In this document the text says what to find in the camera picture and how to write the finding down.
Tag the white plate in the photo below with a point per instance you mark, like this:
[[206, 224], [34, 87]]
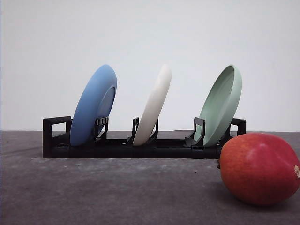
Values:
[[150, 114]]

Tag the blue plate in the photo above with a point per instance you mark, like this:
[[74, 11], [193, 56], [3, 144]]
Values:
[[96, 101]]

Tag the green plate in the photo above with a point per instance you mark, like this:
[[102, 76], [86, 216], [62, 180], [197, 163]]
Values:
[[221, 106]]

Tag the red pomegranate fruit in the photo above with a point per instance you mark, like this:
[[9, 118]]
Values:
[[260, 168]]

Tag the black dish rack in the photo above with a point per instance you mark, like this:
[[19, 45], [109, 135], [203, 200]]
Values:
[[56, 141]]

